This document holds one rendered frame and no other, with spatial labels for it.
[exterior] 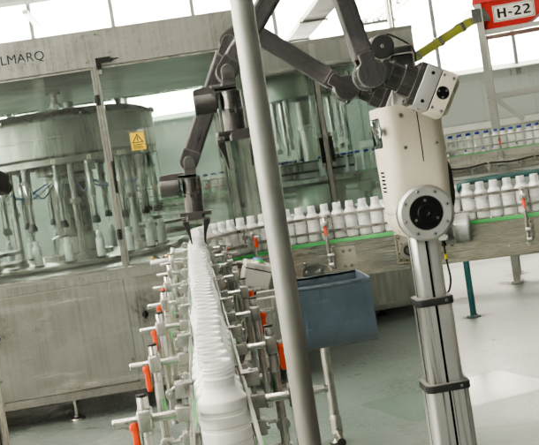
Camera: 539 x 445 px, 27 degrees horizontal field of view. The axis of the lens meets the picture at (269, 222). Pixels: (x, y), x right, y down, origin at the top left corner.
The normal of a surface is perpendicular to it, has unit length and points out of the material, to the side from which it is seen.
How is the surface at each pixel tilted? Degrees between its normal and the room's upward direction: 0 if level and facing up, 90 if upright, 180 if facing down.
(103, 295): 90
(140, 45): 90
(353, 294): 90
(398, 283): 90
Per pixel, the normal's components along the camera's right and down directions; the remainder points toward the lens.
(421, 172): 0.10, 0.22
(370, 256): -0.23, 0.09
